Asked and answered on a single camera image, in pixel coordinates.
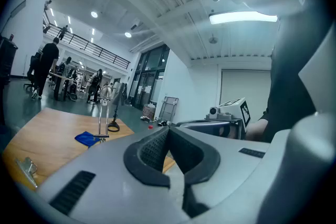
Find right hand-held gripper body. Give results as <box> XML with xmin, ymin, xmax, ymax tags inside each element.
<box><xmin>204</xmin><ymin>98</ymin><xmax>251</xmax><ymax>140</ymax></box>

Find black balcony railing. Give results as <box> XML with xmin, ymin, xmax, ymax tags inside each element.
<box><xmin>43</xmin><ymin>22</ymin><xmax>131</xmax><ymax>70</ymax></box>

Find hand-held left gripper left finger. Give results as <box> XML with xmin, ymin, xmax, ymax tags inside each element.
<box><xmin>36</xmin><ymin>126</ymin><xmax>190</xmax><ymax>224</ymax></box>

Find folded metal frame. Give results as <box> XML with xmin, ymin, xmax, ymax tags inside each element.
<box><xmin>159</xmin><ymin>96</ymin><xmax>180</xmax><ymax>122</ymax></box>

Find black office chair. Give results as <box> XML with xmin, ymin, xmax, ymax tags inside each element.
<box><xmin>23</xmin><ymin>51</ymin><xmax>43</xmax><ymax>91</ymax></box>

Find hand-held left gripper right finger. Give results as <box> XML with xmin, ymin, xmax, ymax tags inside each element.
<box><xmin>167</xmin><ymin>126</ymin><xmax>274</xmax><ymax>218</ymax></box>

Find black framed glass doors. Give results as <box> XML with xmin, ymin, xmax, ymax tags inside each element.
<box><xmin>130</xmin><ymin>44</ymin><xmax>171</xmax><ymax>110</ymax></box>

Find black cabinet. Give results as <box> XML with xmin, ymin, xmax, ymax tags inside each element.
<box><xmin>0</xmin><ymin>36</ymin><xmax>19</xmax><ymax>85</ymax></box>

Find person's right forearm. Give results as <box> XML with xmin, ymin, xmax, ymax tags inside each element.
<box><xmin>246</xmin><ymin>119</ymin><xmax>269</xmax><ymax>143</ymax></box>

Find person in dark shirt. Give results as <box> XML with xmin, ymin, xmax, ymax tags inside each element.
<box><xmin>259</xmin><ymin>0</ymin><xmax>336</xmax><ymax>143</ymax></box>

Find metal clip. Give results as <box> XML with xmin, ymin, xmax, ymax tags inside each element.
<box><xmin>15</xmin><ymin>156</ymin><xmax>38</xmax><ymax>189</ymax></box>

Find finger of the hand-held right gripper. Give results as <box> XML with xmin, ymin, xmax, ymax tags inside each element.
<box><xmin>176</xmin><ymin>119</ymin><xmax>238</xmax><ymax>137</ymax></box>

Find patterned storage bag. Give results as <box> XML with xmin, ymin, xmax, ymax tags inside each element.
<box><xmin>142</xmin><ymin>103</ymin><xmax>156</xmax><ymax>121</ymax></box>

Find long ceiling light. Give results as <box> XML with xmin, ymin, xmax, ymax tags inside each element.
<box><xmin>208</xmin><ymin>11</ymin><xmax>278</xmax><ymax>25</ymax></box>

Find blue cloth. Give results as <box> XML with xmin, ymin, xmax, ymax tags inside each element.
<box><xmin>74</xmin><ymin>131</ymin><xmax>101</xmax><ymax>149</ymax></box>

